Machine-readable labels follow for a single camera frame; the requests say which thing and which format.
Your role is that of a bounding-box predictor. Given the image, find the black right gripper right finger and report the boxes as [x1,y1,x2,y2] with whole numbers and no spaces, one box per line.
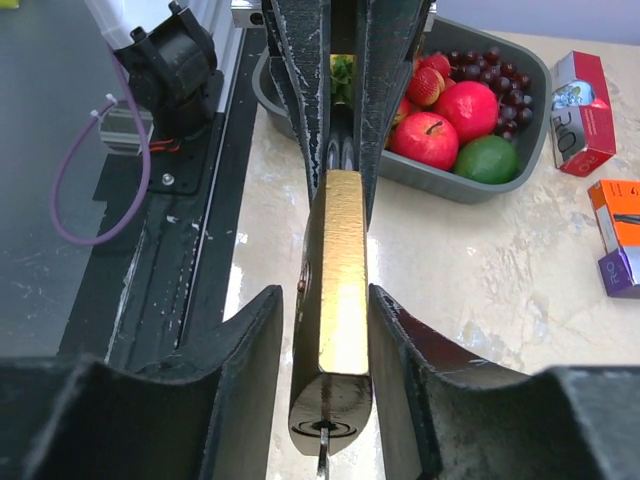
[369,285,639,479]

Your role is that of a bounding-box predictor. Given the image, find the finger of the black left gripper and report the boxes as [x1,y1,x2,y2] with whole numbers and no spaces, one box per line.
[261,0,331,199]
[357,0,431,221]

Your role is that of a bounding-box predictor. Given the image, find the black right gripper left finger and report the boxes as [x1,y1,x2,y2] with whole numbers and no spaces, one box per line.
[1,285,283,479]

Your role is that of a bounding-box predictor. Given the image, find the brass padlock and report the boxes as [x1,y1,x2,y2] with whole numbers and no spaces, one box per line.
[288,104,372,456]

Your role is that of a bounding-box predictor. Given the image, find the small silver key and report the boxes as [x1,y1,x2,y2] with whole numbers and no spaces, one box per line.
[316,422,331,480]

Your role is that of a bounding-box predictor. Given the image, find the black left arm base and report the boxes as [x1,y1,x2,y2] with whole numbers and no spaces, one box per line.
[115,1,221,196]

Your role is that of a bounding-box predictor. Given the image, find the dark grey fruit tray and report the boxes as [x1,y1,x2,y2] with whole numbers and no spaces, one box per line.
[260,1,551,204]

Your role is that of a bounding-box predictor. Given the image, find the green leaves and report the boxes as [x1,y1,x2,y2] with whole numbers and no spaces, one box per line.
[330,54,354,105]

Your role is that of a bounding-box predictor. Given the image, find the red strawberries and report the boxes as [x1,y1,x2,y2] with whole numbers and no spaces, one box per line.
[392,53,455,127]

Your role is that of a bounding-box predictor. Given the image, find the red pomegranate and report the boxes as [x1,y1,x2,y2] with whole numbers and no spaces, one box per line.
[433,81,499,145]

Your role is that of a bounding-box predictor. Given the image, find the red apple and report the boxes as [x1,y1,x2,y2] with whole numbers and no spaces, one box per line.
[390,112,459,171]

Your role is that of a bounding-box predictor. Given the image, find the dark red grape bunch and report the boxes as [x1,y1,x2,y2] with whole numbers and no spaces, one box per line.
[446,46,533,141]

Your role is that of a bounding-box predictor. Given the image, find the green lime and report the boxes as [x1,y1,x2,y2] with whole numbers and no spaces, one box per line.
[453,135,520,185]

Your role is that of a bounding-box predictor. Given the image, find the red toothpaste box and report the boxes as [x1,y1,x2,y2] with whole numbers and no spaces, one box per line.
[550,51,617,177]

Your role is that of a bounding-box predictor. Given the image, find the silver purple toothpaste box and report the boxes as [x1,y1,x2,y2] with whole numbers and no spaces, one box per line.
[598,247,640,299]

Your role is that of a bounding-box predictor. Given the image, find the orange razor box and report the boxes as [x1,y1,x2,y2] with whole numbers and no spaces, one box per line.
[588,179,640,253]

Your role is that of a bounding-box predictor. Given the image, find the aluminium frame rail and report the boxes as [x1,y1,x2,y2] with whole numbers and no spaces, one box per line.
[180,1,265,343]

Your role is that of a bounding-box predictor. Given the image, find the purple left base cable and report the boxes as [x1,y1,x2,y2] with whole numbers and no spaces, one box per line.
[50,49,153,247]

